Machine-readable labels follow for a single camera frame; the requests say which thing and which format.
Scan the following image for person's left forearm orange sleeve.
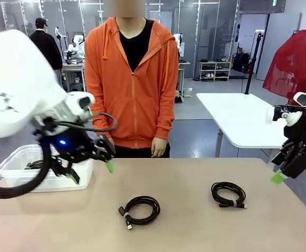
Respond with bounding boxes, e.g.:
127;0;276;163
155;89;179;141

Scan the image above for black corrugated cable hose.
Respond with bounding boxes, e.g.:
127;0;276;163
0;143;52;200

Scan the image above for thin black camera cable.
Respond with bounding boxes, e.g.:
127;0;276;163
47;112;119;132

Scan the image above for man with black cap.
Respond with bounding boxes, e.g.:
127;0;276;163
28;17;64;71

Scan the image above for large white table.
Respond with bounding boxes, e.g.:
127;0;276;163
196;92;300;158

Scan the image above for white camera stand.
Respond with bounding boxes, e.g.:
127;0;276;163
54;26;65;53

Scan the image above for wooden shoe shelf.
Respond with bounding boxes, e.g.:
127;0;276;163
199;61;232;82

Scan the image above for black braided USB cable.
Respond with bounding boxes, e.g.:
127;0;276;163
210;182;247;210
118;195;161;232

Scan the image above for person's right hand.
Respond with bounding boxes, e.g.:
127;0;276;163
96;130;114;140

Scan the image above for person's right forearm orange sleeve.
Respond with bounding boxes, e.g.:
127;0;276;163
85;86;111;139

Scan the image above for black equipment bags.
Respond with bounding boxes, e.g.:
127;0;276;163
232;51;252;74

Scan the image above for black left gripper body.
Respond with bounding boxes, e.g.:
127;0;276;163
44;123;96;161

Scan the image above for grey workbench desk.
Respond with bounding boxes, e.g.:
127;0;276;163
61;59;87;92

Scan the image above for black tripod pole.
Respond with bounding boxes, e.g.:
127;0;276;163
244;30;264;95

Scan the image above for person's left hand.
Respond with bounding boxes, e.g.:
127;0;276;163
151;137;168;159

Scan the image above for clear plastic storage bin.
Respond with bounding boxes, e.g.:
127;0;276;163
0;145;94;194

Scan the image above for person in orange hoodie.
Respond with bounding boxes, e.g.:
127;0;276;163
84;0;180;159

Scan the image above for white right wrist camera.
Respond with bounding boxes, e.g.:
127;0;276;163
265;104;303;127

